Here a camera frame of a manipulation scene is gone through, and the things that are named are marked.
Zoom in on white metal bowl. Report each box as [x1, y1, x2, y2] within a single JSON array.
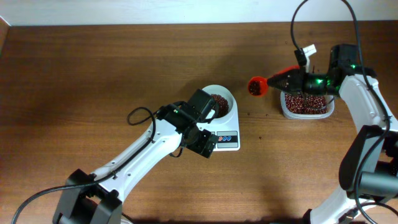
[[203, 85, 233, 118]]

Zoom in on clear plastic container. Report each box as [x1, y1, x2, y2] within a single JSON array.
[[280, 92, 336, 119]]

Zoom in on red plastic scoop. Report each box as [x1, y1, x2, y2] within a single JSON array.
[[248, 65, 300, 97]]

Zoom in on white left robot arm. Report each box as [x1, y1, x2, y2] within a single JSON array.
[[52, 89, 218, 223]]

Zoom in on white digital kitchen scale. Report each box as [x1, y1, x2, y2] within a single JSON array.
[[197, 85, 240, 152]]

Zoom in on red beans in bowl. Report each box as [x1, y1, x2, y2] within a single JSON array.
[[212, 94, 229, 118]]

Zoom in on red adzuki beans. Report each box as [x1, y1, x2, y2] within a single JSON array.
[[285, 94, 328, 114]]

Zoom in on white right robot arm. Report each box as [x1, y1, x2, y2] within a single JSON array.
[[267, 44, 397, 223]]

